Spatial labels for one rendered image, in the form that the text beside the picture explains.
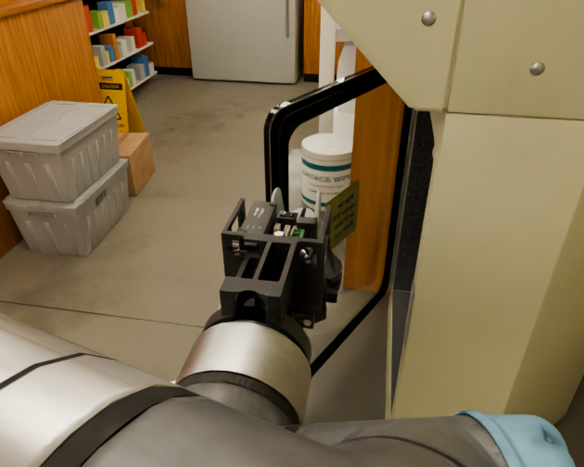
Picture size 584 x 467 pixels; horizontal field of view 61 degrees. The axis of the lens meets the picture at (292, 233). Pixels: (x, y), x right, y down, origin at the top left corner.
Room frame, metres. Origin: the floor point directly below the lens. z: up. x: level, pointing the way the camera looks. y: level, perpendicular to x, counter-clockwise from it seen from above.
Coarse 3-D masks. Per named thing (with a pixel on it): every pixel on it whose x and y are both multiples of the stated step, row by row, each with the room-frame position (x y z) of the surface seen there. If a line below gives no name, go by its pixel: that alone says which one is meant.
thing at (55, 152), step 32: (0, 128) 2.33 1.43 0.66; (32, 128) 2.33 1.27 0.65; (64, 128) 2.33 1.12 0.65; (96, 128) 2.47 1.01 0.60; (0, 160) 2.19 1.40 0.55; (32, 160) 2.16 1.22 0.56; (64, 160) 2.16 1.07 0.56; (96, 160) 2.44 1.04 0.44; (32, 192) 2.19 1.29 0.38; (64, 192) 2.16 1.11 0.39
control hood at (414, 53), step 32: (320, 0) 0.38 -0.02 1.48; (352, 0) 0.37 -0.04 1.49; (384, 0) 0.37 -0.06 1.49; (416, 0) 0.36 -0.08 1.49; (448, 0) 0.36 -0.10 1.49; (352, 32) 0.37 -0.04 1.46; (384, 32) 0.37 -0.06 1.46; (416, 32) 0.36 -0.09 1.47; (448, 32) 0.36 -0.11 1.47; (384, 64) 0.37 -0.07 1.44; (416, 64) 0.36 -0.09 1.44; (448, 64) 0.36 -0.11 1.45; (416, 96) 0.36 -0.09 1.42; (448, 96) 0.36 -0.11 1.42
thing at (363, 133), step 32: (384, 96) 0.59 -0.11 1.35; (320, 128) 0.48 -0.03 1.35; (352, 128) 0.54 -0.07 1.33; (384, 128) 0.60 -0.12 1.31; (288, 160) 0.44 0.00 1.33; (320, 160) 0.49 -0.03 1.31; (352, 160) 0.54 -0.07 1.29; (384, 160) 0.61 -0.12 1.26; (320, 192) 0.49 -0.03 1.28; (352, 192) 0.55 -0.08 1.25; (384, 192) 0.62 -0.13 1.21; (352, 224) 0.55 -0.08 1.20; (384, 224) 0.63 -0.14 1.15; (352, 256) 0.56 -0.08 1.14; (384, 256) 0.64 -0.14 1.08; (352, 288) 0.56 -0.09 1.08; (320, 352) 0.50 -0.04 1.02
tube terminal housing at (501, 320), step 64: (512, 0) 0.35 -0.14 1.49; (576, 0) 0.35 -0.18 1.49; (512, 64) 0.35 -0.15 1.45; (576, 64) 0.34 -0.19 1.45; (448, 128) 0.36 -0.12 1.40; (512, 128) 0.35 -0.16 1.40; (576, 128) 0.34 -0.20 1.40; (448, 192) 0.36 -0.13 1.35; (512, 192) 0.35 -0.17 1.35; (576, 192) 0.34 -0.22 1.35; (448, 256) 0.35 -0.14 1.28; (512, 256) 0.35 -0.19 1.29; (576, 256) 0.36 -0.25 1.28; (448, 320) 0.35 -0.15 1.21; (512, 320) 0.34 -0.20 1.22; (576, 320) 0.39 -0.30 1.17; (448, 384) 0.35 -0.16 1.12; (512, 384) 0.34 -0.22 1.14; (576, 384) 0.44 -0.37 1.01
